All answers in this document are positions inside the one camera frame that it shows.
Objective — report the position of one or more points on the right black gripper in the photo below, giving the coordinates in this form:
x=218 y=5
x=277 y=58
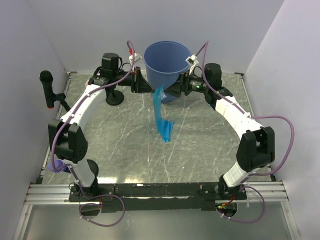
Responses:
x=181 y=84

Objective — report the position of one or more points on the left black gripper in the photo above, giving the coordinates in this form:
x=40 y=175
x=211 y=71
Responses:
x=139 y=84

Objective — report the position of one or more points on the blue plastic trash bin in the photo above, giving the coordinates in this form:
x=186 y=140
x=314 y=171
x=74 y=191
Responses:
x=164 y=62

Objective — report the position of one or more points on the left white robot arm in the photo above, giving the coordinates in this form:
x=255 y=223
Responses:
x=68 y=144

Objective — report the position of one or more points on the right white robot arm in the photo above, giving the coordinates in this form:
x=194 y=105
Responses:
x=257 y=143

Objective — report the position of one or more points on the beige microphone on stand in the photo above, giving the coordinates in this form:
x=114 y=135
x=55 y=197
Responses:
x=97 y=84

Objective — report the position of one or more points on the black microphone on stand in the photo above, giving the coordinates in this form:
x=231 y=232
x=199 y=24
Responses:
x=46 y=80

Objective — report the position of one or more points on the purple microphone on stand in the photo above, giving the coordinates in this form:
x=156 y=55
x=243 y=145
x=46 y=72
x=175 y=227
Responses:
x=59 y=163

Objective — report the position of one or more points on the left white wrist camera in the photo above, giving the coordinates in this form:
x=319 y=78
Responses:
x=134 y=57

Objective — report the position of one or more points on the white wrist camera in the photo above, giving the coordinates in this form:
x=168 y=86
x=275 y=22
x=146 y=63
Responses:
x=193 y=62
x=134 y=57

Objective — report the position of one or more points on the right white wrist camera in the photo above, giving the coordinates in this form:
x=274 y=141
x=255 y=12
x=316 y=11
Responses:
x=193 y=62

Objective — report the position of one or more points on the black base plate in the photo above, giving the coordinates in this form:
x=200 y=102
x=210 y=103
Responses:
x=115 y=197

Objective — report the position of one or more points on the aluminium rail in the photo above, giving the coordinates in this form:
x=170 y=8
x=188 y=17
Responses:
x=58 y=194

